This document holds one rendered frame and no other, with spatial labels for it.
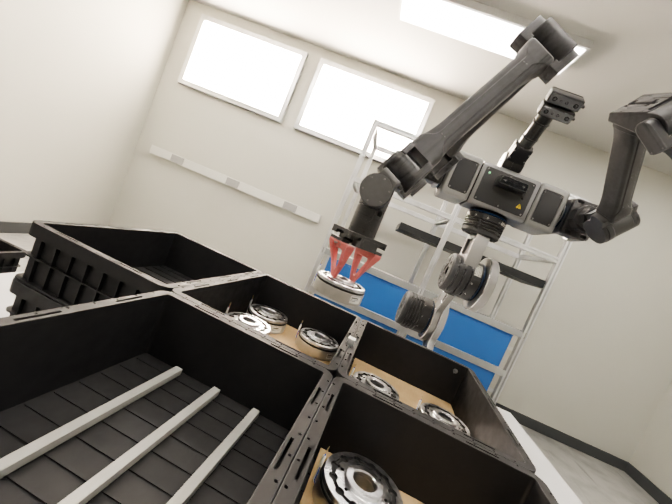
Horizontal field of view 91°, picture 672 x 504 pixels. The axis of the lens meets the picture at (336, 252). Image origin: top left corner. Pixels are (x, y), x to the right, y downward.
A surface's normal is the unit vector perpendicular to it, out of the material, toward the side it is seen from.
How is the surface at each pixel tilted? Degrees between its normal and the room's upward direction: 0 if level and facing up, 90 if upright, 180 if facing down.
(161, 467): 0
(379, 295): 90
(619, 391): 90
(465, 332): 90
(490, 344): 90
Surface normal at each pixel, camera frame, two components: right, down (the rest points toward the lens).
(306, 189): -0.11, 0.04
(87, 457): 0.39, -0.92
